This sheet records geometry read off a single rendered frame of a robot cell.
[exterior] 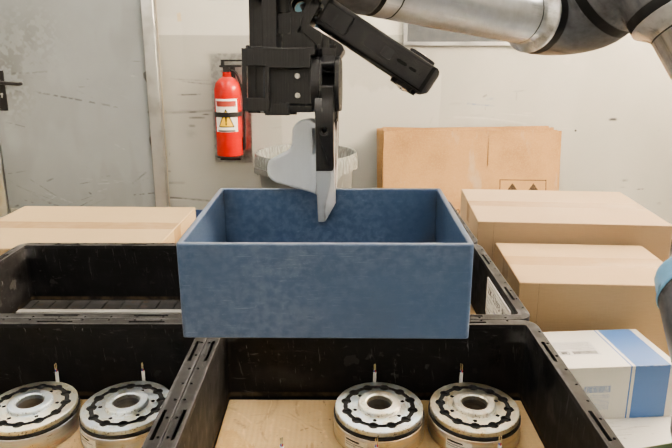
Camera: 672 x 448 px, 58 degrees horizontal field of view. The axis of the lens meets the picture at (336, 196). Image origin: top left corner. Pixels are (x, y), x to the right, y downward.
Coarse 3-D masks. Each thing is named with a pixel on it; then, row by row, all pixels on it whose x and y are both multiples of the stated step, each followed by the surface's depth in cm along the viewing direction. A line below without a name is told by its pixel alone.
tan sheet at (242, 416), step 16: (240, 400) 76; (256, 400) 76; (272, 400) 76; (288, 400) 76; (304, 400) 76; (320, 400) 76; (224, 416) 73; (240, 416) 73; (256, 416) 73; (272, 416) 73; (288, 416) 73; (304, 416) 73; (320, 416) 73; (528, 416) 73; (224, 432) 70; (240, 432) 70; (256, 432) 70; (272, 432) 70; (288, 432) 70; (304, 432) 70; (320, 432) 70; (528, 432) 70
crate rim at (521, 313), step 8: (480, 248) 102; (480, 256) 98; (488, 256) 98; (488, 264) 95; (488, 272) 93; (496, 272) 91; (496, 280) 88; (504, 280) 88; (504, 288) 85; (504, 296) 84; (512, 296) 83; (512, 304) 80; (520, 304) 80; (520, 312) 78; (528, 312) 78; (528, 320) 77
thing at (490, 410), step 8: (464, 392) 71; (472, 392) 71; (480, 392) 71; (456, 400) 70; (464, 400) 70; (480, 400) 70; (488, 400) 70; (456, 408) 68; (464, 408) 68; (488, 408) 68; (472, 416) 67; (480, 416) 67; (488, 416) 67
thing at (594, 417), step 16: (480, 320) 76; (496, 320) 75; (512, 320) 75; (544, 336) 71; (208, 352) 68; (544, 352) 68; (208, 368) 65; (560, 368) 64; (192, 384) 61; (576, 384) 61; (192, 400) 58; (576, 400) 59; (176, 416) 56; (592, 416) 58; (176, 432) 56; (608, 432) 54
